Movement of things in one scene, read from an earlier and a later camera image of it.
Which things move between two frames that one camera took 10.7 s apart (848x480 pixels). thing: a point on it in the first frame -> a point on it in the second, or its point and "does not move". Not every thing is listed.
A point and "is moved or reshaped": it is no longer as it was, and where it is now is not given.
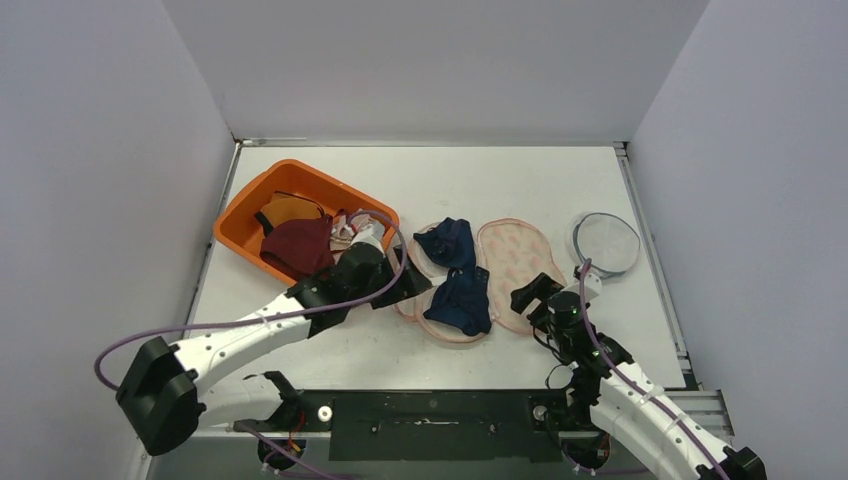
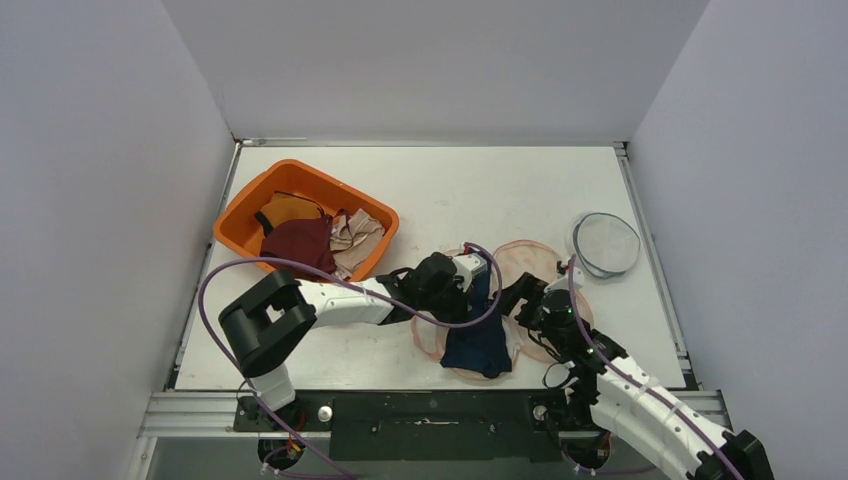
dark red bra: [301, 248] does not move
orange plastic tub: [240, 227] does not move
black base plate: [381, 426] does not move
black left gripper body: [382, 277] -> [445, 306]
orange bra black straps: [286, 207] does not move
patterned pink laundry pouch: [514, 252] is moved or reshaped
